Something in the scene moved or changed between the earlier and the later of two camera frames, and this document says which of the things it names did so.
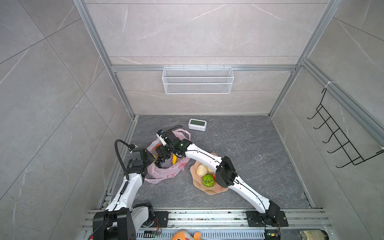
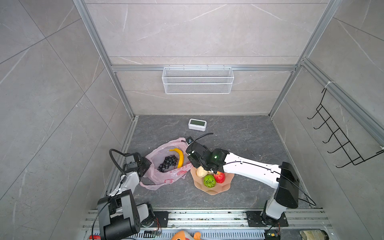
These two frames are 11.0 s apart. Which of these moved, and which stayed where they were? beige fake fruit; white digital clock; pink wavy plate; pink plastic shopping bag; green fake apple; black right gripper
Moved: pink plastic shopping bag; black right gripper
Stayed: beige fake fruit; pink wavy plate; white digital clock; green fake apple
